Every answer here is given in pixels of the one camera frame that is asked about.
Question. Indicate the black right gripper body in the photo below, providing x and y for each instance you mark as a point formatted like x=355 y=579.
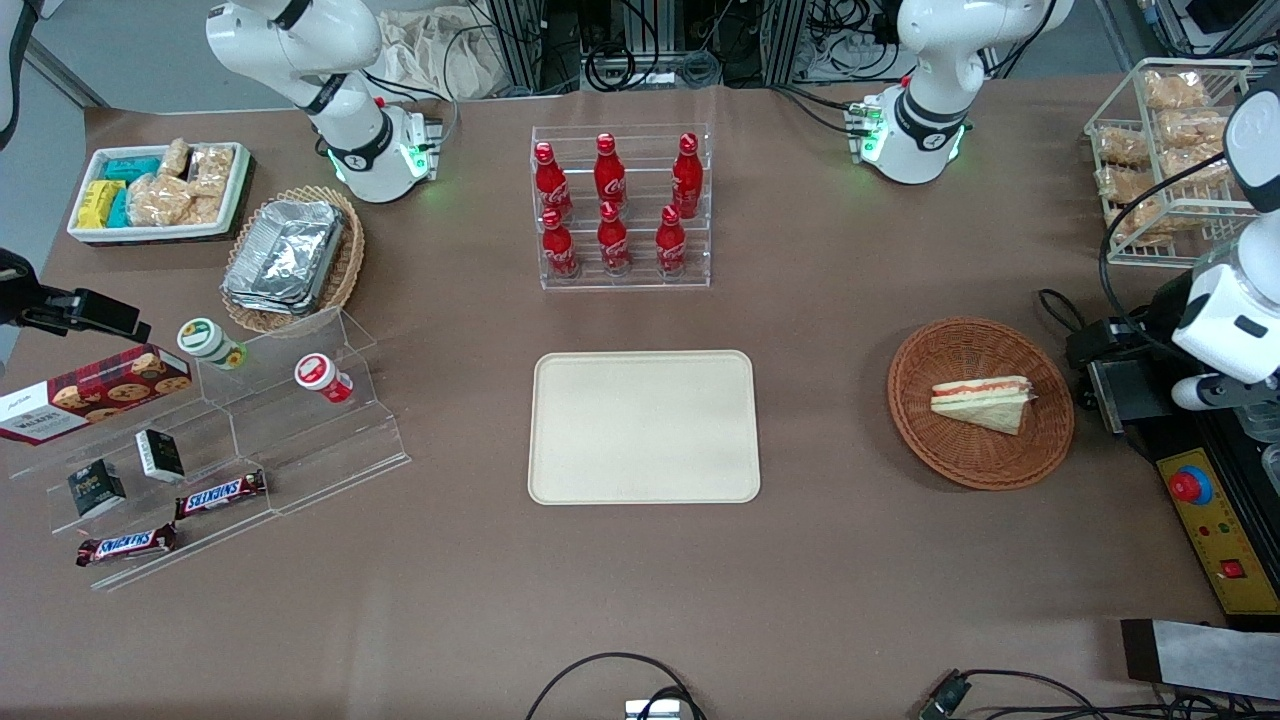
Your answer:
x=12 y=283

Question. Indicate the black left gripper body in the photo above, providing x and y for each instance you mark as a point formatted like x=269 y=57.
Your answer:
x=1147 y=334

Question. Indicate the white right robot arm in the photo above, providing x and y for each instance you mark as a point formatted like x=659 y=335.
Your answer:
x=300 y=40

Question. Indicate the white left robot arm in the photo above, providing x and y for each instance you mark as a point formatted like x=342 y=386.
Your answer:
x=935 y=50

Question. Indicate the triangular sandwich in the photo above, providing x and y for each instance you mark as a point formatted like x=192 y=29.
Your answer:
x=985 y=403

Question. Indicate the round brown wicker basket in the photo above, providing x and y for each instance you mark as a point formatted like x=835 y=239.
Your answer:
x=975 y=455

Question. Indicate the light oval wicker basket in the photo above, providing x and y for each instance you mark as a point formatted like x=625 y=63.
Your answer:
x=345 y=270

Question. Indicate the beige plastic tray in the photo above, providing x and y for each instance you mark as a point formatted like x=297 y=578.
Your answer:
x=645 y=428

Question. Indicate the red tartan cookie box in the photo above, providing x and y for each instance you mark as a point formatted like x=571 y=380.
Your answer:
x=95 y=395

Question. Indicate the white rectangular snack bin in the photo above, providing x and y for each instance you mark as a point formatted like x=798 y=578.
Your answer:
x=85 y=232

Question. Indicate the green lidded yogurt cup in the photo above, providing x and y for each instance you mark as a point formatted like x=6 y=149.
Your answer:
x=208 y=342

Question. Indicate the teal snack packet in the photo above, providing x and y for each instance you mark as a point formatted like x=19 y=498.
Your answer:
x=120 y=208
x=132 y=168

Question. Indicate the yellow snack packet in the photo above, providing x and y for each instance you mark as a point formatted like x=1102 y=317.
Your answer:
x=100 y=205

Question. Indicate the wrapped bread packet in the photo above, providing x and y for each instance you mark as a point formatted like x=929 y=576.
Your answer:
x=1125 y=185
x=1123 y=147
x=1200 y=168
x=1175 y=90
x=1140 y=222
x=1193 y=128

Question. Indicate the clear bag of crackers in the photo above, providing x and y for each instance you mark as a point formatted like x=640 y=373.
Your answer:
x=213 y=170
x=206 y=208
x=175 y=158
x=158 y=200

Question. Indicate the small black carton box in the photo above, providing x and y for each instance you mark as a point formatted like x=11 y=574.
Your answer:
x=160 y=456
x=97 y=488

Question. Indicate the yellow emergency stop box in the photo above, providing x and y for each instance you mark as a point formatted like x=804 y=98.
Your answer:
x=1215 y=540

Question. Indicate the stack of foil containers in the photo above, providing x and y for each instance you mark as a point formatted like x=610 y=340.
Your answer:
x=285 y=255

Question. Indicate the Snickers chocolate bar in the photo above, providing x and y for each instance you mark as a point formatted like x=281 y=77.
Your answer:
x=127 y=545
x=220 y=495

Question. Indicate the red lidded yogurt cup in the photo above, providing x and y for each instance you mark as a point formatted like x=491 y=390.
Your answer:
x=322 y=377

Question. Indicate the clear acrylic step shelf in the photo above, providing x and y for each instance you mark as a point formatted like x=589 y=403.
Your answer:
x=300 y=450

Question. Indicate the grey and black flat pad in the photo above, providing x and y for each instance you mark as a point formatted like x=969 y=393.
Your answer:
x=1210 y=660

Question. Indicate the white power strip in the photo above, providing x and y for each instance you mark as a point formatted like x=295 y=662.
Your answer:
x=850 y=60

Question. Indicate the beige cloth bag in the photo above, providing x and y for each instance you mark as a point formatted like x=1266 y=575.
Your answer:
x=440 y=55

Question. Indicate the red cola bottle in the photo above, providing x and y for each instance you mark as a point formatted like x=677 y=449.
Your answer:
x=609 y=175
x=558 y=245
x=551 y=182
x=670 y=242
x=613 y=240
x=687 y=175

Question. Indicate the clear acrylic bottle rack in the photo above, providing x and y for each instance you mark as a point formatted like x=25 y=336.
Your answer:
x=620 y=275

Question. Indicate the silver connector block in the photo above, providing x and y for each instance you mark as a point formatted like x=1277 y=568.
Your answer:
x=655 y=710

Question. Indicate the aluminium frame post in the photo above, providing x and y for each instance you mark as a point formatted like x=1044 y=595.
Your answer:
x=520 y=45

